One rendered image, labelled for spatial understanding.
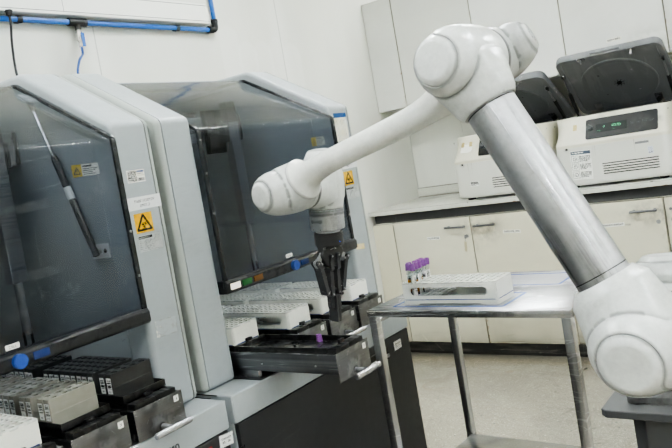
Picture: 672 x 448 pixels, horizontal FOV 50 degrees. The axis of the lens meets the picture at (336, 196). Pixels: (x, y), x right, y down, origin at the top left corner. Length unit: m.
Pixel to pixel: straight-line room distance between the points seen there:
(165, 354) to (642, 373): 1.08
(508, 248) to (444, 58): 2.82
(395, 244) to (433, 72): 3.12
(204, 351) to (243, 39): 2.23
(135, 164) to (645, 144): 2.64
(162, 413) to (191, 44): 2.20
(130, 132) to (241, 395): 0.70
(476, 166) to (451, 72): 2.78
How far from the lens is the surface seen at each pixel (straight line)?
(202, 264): 1.90
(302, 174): 1.67
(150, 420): 1.70
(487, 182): 4.07
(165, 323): 1.82
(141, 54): 3.35
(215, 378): 1.94
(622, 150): 3.82
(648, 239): 3.83
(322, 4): 4.45
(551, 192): 1.34
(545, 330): 4.13
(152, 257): 1.80
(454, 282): 1.99
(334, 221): 1.83
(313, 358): 1.81
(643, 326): 1.28
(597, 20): 4.14
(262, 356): 1.92
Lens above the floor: 1.27
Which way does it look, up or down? 3 degrees down
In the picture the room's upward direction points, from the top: 10 degrees counter-clockwise
